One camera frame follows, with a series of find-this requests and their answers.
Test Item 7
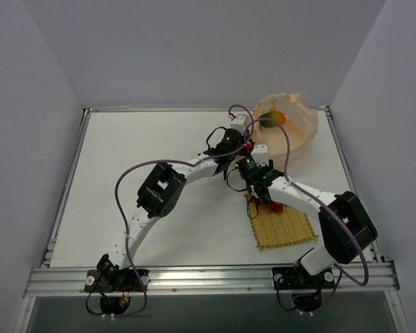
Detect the red fake cherry bunch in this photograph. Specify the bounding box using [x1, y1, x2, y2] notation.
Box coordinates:
[245, 194, 284, 219]

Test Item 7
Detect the green orange fake mango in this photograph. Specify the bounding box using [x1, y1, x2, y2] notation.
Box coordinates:
[259, 108, 286, 128]

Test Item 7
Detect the translucent peach plastic bag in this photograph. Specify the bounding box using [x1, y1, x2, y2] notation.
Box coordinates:
[252, 92, 318, 170]

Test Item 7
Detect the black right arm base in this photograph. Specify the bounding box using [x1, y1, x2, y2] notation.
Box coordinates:
[272, 265, 336, 315]

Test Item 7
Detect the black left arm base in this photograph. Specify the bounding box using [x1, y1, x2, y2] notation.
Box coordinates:
[84, 268, 150, 318]

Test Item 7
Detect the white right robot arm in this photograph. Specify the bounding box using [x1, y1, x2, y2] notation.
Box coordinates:
[236, 156, 378, 287]

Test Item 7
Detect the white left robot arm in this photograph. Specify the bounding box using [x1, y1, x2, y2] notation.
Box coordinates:
[97, 128, 254, 291]

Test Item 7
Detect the woven bamboo mat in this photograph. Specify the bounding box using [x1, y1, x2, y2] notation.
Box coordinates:
[248, 204, 318, 250]

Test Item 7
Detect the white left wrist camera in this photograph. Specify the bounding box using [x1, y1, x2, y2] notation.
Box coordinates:
[230, 114, 251, 134]

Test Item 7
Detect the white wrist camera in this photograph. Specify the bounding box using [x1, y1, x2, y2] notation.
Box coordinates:
[250, 144, 269, 167]
[230, 114, 251, 134]

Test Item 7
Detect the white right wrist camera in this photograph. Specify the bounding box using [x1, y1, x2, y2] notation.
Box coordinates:
[250, 144, 269, 167]

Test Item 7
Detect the aluminium front frame rail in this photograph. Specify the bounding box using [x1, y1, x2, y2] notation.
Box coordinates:
[24, 262, 400, 297]

